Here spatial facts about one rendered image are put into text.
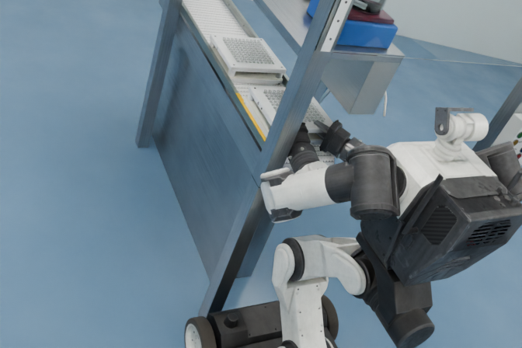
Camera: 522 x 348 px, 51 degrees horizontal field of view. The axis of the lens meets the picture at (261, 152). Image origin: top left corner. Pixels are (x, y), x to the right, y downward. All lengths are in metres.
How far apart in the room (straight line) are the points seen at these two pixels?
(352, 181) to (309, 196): 0.12
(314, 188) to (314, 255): 0.52
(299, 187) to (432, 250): 0.33
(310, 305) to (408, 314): 0.50
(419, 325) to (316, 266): 0.41
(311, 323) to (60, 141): 1.62
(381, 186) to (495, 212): 0.26
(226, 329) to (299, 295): 0.32
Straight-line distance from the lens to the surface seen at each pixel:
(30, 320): 2.24
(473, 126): 1.35
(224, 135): 2.21
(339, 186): 1.24
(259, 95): 1.91
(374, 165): 1.21
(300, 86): 1.54
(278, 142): 1.64
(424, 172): 1.29
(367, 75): 1.74
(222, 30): 2.53
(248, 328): 2.12
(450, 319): 2.89
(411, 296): 1.51
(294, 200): 1.31
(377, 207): 1.18
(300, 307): 1.91
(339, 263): 1.59
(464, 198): 1.28
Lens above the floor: 1.86
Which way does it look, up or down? 35 degrees down
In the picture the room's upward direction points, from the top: 21 degrees clockwise
